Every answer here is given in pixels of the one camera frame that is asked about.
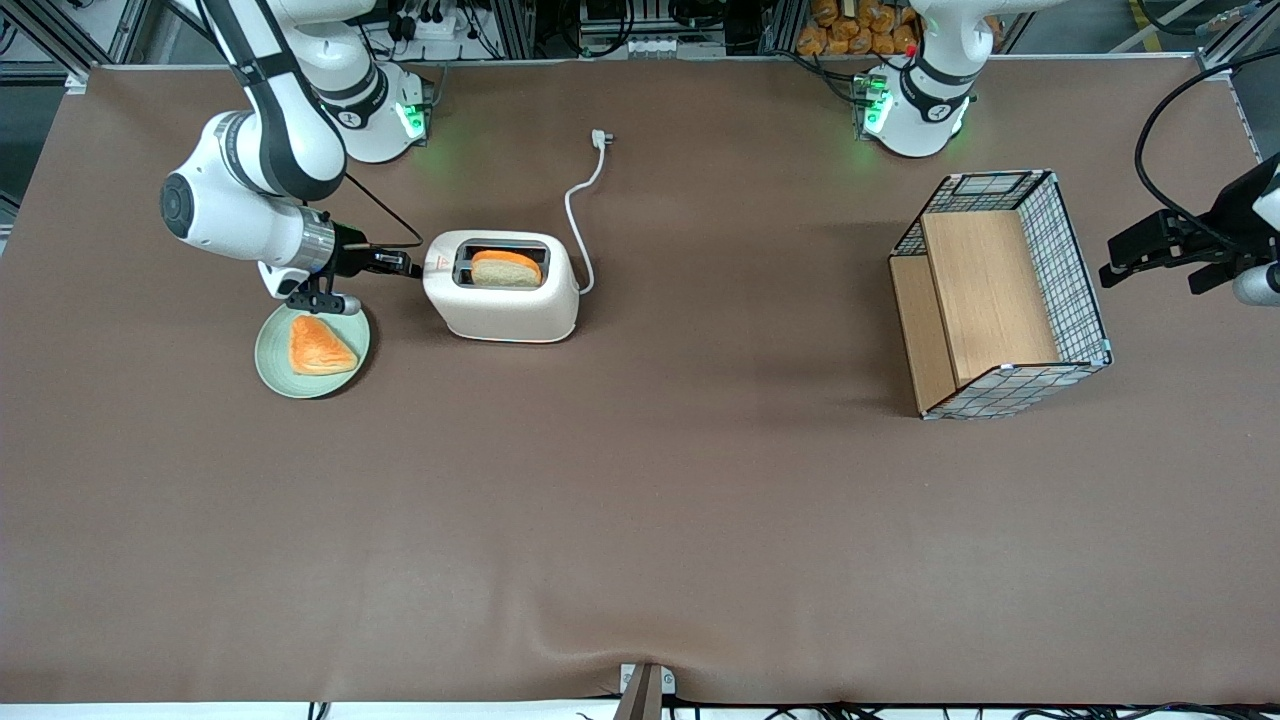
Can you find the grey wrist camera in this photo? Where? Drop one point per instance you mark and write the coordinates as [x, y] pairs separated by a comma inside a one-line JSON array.
[[1258, 285], [346, 305]]

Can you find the pale green round plate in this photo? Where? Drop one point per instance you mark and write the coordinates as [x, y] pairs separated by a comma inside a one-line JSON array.
[[275, 360]]

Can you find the white power strip with plugs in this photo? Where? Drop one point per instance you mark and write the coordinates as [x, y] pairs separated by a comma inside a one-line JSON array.
[[440, 22]]

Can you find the brown table cover mat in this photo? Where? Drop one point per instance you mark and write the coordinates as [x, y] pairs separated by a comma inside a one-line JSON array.
[[640, 520]]

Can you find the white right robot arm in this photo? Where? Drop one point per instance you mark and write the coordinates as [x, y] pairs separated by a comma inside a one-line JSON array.
[[240, 210]]

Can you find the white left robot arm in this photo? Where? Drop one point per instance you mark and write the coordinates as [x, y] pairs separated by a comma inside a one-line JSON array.
[[915, 120]]

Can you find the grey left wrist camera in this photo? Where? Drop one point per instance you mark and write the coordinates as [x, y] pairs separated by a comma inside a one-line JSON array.
[[1258, 285]]

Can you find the bread slice with orange crust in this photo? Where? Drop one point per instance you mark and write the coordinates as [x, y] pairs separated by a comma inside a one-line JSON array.
[[507, 272]]

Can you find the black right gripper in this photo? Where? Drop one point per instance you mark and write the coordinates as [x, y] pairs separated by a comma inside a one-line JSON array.
[[349, 256]]

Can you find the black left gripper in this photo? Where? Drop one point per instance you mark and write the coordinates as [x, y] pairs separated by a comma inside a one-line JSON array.
[[1226, 213]]

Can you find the white two-slot toaster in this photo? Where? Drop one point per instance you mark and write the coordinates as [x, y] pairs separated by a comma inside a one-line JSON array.
[[505, 312]]

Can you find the bag of brown buns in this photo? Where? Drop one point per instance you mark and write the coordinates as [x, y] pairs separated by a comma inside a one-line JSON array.
[[850, 25]]

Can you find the triangular orange pastry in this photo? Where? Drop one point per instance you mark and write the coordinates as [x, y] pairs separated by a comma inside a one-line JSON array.
[[318, 348]]

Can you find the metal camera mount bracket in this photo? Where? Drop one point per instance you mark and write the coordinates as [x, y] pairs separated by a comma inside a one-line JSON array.
[[645, 690]]

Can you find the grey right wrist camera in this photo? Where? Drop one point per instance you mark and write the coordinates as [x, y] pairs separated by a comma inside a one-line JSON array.
[[346, 305]]

